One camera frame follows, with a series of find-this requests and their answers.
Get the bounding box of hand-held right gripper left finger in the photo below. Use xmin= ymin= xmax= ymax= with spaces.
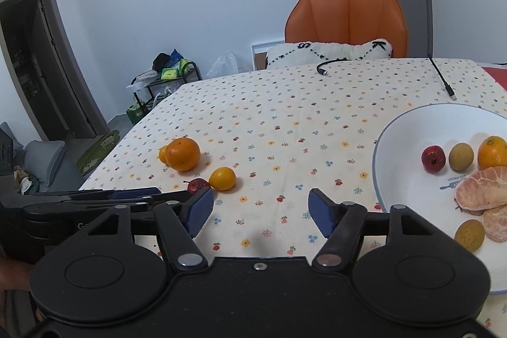
xmin=88 ymin=187 xmax=215 ymax=269

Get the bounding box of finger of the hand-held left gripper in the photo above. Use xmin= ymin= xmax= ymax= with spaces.
xmin=29 ymin=186 xmax=163 ymax=204
xmin=22 ymin=191 xmax=196 ymax=222

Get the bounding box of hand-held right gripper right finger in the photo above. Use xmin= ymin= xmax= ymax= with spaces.
xmin=308 ymin=187 xmax=435 ymax=267

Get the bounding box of small red fruit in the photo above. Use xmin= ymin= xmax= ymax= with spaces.
xmin=186 ymin=178 xmax=211 ymax=196
xmin=421 ymin=145 xmax=447 ymax=173

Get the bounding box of white plate with blue print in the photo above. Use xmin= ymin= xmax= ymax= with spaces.
xmin=372 ymin=103 xmax=507 ymax=297

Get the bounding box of longan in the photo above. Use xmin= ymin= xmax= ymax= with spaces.
xmin=454 ymin=219 xmax=485 ymax=253
xmin=449 ymin=142 xmax=475 ymax=171

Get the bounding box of peeled tangerine piece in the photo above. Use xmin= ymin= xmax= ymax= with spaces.
xmin=454 ymin=166 xmax=507 ymax=213
xmin=482 ymin=204 xmax=507 ymax=242

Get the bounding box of mandarin orange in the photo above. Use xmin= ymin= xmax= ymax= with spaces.
xmin=477 ymin=136 xmax=507 ymax=170
xmin=165 ymin=137 xmax=201 ymax=172

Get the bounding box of person's left hand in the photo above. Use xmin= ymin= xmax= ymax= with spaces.
xmin=0 ymin=256 xmax=35 ymax=292

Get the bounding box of yellow kumquat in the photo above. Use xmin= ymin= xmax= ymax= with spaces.
xmin=209 ymin=167 xmax=237 ymax=191

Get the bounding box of crumpled cloth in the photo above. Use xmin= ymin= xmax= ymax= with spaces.
xmin=14 ymin=165 xmax=40 ymax=196

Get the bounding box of green flat board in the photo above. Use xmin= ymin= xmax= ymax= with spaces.
xmin=77 ymin=130 xmax=120 ymax=177

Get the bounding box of grey floor cushion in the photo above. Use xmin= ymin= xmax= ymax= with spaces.
xmin=24 ymin=140 xmax=67 ymax=188

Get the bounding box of green box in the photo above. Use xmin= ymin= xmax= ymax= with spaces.
xmin=126 ymin=102 xmax=149 ymax=125

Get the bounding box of black metal rack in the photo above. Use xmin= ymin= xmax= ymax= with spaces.
xmin=131 ymin=61 xmax=203 ymax=115

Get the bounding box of black bag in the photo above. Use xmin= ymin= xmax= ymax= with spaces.
xmin=152 ymin=53 xmax=172 ymax=73

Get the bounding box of blue and green packet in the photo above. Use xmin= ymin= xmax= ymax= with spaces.
xmin=164 ymin=49 xmax=187 ymax=69

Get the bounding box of clear plastic bag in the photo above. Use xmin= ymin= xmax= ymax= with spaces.
xmin=206 ymin=50 xmax=253 ymax=79

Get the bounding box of white cushion with black pattern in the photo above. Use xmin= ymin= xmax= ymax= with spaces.
xmin=265 ymin=39 xmax=394 ymax=68

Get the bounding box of white framed board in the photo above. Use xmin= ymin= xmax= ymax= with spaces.
xmin=251 ymin=40 xmax=286 ymax=71

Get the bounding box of orange chair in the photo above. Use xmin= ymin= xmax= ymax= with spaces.
xmin=284 ymin=0 xmax=408 ymax=59

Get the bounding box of red printed table mat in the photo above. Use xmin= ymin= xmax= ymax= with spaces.
xmin=481 ymin=65 xmax=507 ymax=90

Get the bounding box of curled black USB cable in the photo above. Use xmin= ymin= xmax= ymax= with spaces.
xmin=316 ymin=59 xmax=357 ymax=76

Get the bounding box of dark door frame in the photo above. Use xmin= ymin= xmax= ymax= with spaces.
xmin=0 ymin=0 xmax=109 ymax=143

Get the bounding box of straight black charging cable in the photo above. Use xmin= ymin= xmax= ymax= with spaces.
xmin=429 ymin=57 xmax=457 ymax=101

